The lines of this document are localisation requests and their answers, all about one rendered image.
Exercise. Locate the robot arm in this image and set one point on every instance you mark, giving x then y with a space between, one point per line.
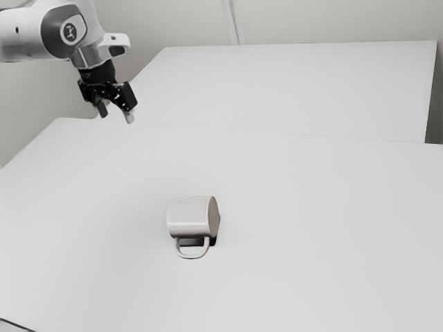
38 32

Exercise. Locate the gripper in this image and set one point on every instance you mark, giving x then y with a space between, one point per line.
98 79

